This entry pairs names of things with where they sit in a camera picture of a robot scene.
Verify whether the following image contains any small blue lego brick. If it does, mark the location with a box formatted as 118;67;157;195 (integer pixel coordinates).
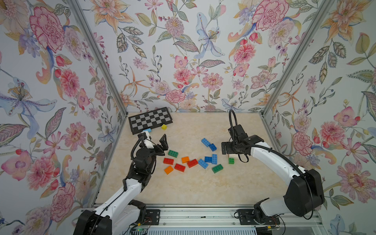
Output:
209;144;217;152

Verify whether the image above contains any red lego brick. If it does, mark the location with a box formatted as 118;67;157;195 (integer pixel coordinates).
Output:
174;164;186;172
187;159;198;168
163;158;174;165

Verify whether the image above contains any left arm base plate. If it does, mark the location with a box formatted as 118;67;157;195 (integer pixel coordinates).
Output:
131;209;161;226

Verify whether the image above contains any blue lego brick tilted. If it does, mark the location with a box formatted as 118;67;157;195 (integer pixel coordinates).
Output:
198;159;209;169

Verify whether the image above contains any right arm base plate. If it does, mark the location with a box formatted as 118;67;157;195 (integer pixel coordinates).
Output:
234;209;280;226

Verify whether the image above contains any small orange lego brick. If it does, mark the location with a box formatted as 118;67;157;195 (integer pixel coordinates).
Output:
181;156;190;164

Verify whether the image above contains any long blue lego brick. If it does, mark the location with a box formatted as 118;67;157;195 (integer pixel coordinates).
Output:
201;138;211;147

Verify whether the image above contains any black grey chessboard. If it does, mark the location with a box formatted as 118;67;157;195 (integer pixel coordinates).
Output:
128;107;173;135

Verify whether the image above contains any orange lego brick lower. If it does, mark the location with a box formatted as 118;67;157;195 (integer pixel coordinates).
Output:
164;165;174;175

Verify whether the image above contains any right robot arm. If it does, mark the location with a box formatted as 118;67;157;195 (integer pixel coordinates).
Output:
221;124;325;224

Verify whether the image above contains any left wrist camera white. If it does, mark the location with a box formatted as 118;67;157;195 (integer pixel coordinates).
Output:
144;136;154;149

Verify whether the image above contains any green lego brick left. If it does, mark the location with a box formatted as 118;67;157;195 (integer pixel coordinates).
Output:
168;150;179;158

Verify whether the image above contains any red lego brick left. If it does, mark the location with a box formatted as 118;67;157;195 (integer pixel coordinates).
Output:
163;158;174;165

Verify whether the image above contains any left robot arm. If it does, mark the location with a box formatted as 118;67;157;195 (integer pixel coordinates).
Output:
73;131;168;235

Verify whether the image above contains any aluminium rail frame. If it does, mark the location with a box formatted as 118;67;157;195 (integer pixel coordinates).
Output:
134;194;327;235

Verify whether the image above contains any red lego brick lower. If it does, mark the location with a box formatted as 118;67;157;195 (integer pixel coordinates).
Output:
174;164;186;172

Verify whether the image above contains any red lego brick middle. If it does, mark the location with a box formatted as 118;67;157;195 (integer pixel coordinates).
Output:
187;159;198;168

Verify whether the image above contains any green lego brick lower right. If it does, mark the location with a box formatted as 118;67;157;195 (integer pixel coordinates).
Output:
212;164;224;174

